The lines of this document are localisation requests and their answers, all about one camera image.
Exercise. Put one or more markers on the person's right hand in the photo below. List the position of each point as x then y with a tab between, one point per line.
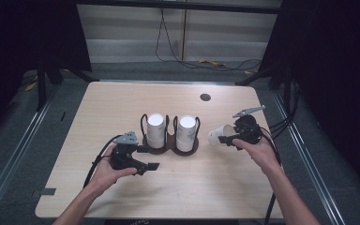
261	153

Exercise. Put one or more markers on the small black floor strip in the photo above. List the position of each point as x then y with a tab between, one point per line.
63	116

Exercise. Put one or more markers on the dark round table grommet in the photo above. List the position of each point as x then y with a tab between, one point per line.
205	97

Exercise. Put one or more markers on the single white paper cup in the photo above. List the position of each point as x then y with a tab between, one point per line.
218	132

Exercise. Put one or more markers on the metal floor rail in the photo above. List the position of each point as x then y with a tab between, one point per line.
12	156
309	162

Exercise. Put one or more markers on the printed white paper cup stack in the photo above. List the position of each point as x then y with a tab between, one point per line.
186	134

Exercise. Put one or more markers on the black metal stand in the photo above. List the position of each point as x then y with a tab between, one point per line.
41	90
287	93

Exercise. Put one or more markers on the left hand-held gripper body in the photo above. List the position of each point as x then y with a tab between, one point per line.
125	157

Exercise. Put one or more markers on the person's left hand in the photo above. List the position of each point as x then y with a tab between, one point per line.
109	175

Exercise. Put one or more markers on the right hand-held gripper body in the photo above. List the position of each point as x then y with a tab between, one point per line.
248	128

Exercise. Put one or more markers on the black curtain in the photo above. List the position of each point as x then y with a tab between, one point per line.
337	78
18	47

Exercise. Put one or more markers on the plain white paper cup stack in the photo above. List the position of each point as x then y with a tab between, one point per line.
155	128

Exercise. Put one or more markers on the grey tape strip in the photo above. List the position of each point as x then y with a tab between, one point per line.
45	191

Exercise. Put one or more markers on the yellow scrap on floor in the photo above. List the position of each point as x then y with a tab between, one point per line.
212	62
30	86

